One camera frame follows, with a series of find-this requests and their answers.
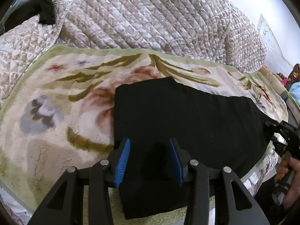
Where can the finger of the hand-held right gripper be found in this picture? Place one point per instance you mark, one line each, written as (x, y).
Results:
(274, 124)
(279, 144)

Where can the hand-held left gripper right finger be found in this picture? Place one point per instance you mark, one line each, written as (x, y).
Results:
(177, 161)

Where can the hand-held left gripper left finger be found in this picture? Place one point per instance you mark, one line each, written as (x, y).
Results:
(123, 161)

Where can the black pants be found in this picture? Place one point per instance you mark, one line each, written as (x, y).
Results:
(187, 112)

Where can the person's right hand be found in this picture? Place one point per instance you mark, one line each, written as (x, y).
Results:
(294, 168)

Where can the light blue bag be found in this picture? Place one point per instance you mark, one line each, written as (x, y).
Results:
(295, 89)

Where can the brown patterned cloth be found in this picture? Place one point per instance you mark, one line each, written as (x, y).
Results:
(295, 72)

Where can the floral fleece blanket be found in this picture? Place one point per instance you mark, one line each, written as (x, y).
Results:
(58, 112)

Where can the beige quilted bedspread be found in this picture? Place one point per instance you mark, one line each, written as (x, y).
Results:
(140, 16)

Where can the dark garment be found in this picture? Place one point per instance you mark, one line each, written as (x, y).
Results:
(46, 11)

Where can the white wall poster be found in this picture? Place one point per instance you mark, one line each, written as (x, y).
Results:
(267, 32)

